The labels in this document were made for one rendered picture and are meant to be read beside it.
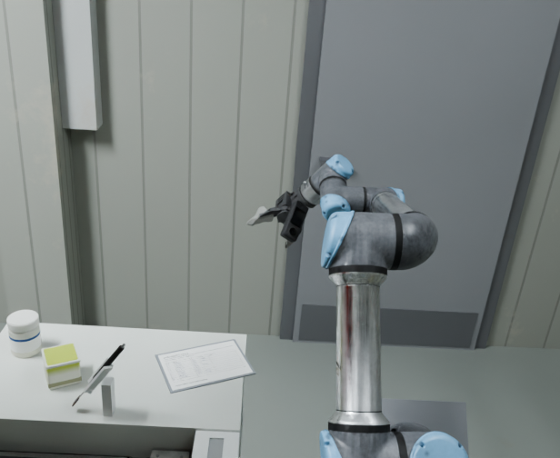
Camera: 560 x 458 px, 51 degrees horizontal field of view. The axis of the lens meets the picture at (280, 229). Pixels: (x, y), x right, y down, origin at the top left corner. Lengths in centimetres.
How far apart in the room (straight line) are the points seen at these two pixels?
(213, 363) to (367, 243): 54
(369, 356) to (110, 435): 59
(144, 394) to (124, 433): 10
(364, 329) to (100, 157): 201
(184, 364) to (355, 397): 51
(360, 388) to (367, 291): 18
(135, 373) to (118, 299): 178
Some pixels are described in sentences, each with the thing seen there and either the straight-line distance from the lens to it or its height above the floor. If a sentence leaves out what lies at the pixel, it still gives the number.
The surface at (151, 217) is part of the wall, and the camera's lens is 298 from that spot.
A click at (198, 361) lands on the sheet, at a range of 150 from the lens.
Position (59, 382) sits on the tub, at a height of 98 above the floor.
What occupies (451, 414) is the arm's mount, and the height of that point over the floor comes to 100.
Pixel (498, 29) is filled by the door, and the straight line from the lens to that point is 283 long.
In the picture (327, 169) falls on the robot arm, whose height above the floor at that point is 137.
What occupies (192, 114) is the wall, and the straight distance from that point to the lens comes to 278.
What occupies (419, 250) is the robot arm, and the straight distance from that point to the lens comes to 118.
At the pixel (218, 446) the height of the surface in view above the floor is 96.
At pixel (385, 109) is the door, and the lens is 275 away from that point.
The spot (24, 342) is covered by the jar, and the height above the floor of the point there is 101.
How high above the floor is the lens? 188
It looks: 25 degrees down
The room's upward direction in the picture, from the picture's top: 5 degrees clockwise
